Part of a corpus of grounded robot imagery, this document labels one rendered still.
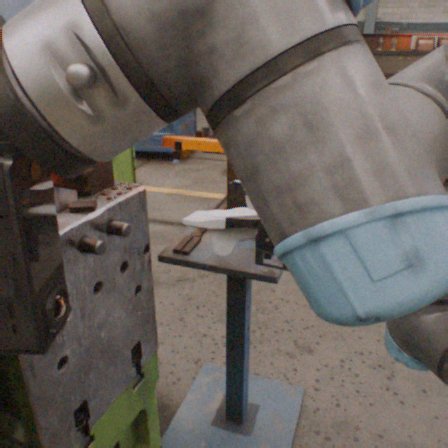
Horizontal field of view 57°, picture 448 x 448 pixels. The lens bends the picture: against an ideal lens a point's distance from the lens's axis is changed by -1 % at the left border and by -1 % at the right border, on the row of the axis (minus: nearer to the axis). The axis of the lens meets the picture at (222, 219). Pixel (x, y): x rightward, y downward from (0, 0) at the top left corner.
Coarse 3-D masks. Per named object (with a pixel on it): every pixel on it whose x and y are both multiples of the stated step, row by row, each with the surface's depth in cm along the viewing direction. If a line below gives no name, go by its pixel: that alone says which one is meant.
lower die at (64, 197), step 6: (54, 192) 73; (60, 192) 74; (66, 192) 75; (72, 192) 77; (60, 198) 74; (66, 198) 76; (72, 198) 77; (60, 204) 74; (66, 204) 76; (60, 210) 75
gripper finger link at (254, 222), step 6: (240, 216) 50; (246, 216) 50; (252, 216) 50; (228, 222) 50; (234, 222) 50; (240, 222) 50; (246, 222) 50; (252, 222) 49; (258, 222) 49; (228, 228) 50; (252, 228) 50; (258, 228) 50; (264, 228) 50
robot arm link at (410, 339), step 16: (432, 304) 47; (400, 320) 50; (416, 320) 48; (432, 320) 47; (384, 336) 55; (400, 336) 51; (416, 336) 48; (432, 336) 46; (400, 352) 51; (416, 352) 48; (432, 352) 45; (416, 368) 51; (432, 368) 46
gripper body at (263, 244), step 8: (264, 232) 54; (256, 240) 55; (264, 240) 54; (256, 248) 54; (264, 248) 55; (272, 248) 54; (256, 256) 54; (264, 256) 55; (256, 264) 55; (264, 264) 54; (272, 264) 54
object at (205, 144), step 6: (162, 138) 95; (168, 138) 95; (174, 138) 94; (180, 138) 94; (186, 138) 94; (192, 138) 94; (198, 138) 94; (204, 138) 94; (162, 144) 96; (168, 144) 95; (174, 144) 95; (186, 144) 94; (192, 144) 93; (198, 144) 93; (204, 144) 92; (210, 144) 92; (216, 144) 91; (204, 150) 93; (210, 150) 92; (216, 150) 92; (222, 150) 91
